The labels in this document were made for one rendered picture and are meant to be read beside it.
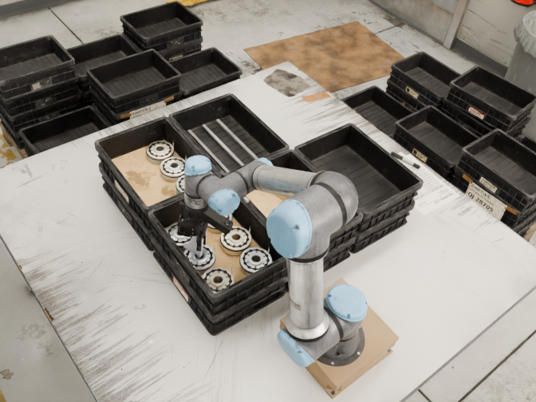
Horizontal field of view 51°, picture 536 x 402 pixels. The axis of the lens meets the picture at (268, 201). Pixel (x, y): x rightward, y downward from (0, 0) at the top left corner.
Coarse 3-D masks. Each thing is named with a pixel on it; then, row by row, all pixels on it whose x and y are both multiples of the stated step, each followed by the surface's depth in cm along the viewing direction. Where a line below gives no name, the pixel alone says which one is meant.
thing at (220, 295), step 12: (168, 204) 182; (156, 228) 176; (168, 240) 171; (276, 264) 169; (192, 276) 165; (252, 276) 165; (204, 288) 161; (228, 288) 161; (240, 288) 164; (216, 300) 160
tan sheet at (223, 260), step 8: (232, 216) 194; (208, 232) 188; (208, 240) 186; (216, 240) 186; (216, 248) 184; (216, 256) 181; (224, 256) 182; (232, 256) 182; (216, 264) 179; (224, 264) 179; (232, 264) 180; (232, 272) 177; (240, 272) 178
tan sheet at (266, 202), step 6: (252, 192) 203; (258, 192) 203; (264, 192) 203; (252, 198) 201; (258, 198) 201; (264, 198) 201; (270, 198) 201; (276, 198) 202; (258, 204) 199; (264, 204) 199; (270, 204) 199; (276, 204) 199; (264, 210) 197; (270, 210) 197
